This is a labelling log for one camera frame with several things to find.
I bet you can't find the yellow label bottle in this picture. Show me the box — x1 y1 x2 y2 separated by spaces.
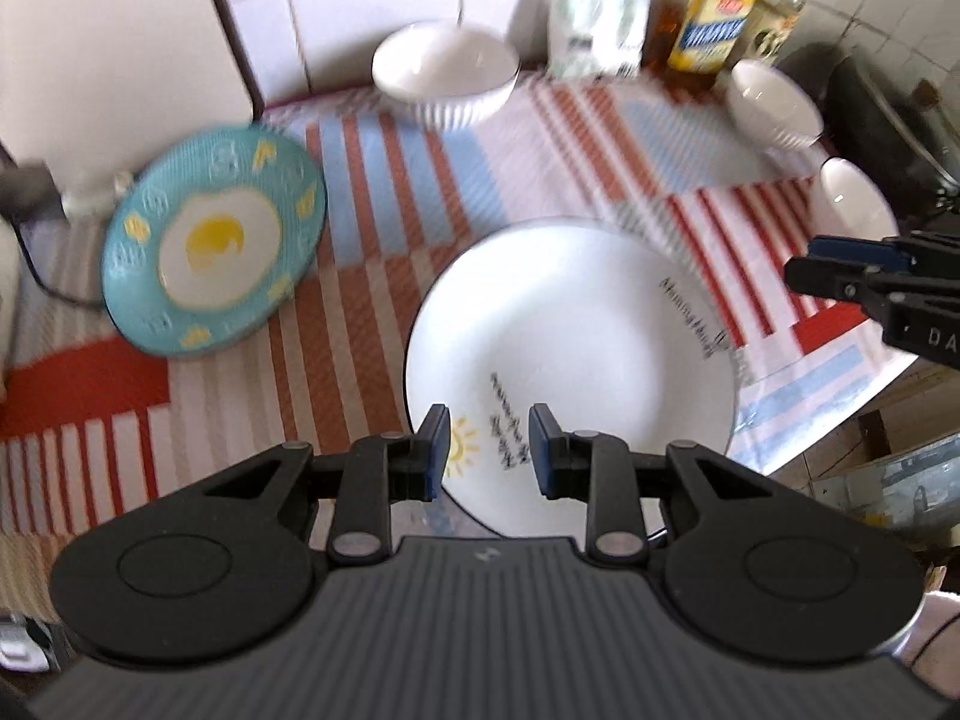
643 0 767 93

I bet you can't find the glass pot lid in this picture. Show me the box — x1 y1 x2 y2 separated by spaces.
829 52 960 192

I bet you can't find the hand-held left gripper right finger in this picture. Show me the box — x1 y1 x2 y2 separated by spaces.
528 403 760 563

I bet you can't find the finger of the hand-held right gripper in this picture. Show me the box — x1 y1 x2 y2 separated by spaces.
808 235 914 272
784 256 890 310

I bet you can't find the white ribbed bowl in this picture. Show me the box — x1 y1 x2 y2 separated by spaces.
728 59 825 152
817 157 902 242
372 22 521 131

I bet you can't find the blue fried egg plate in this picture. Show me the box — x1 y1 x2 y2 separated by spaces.
101 124 328 359

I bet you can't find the white plate with sun print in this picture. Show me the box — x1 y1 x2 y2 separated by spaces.
403 217 740 541

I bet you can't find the clear bottle with white label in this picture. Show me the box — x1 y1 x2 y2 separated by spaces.
748 0 820 70

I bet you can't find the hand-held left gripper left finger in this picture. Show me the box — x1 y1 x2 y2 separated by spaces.
202 404 452 567

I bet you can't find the white plastic packet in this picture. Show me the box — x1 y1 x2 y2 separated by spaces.
543 0 650 81

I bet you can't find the striped table mat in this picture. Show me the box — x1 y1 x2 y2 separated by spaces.
0 73 925 620

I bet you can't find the black cable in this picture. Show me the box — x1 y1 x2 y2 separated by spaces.
11 216 104 310

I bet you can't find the white board with dark edge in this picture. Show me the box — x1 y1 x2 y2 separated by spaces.
0 0 265 222

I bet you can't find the black pot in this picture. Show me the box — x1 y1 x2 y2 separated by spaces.
778 40 960 222

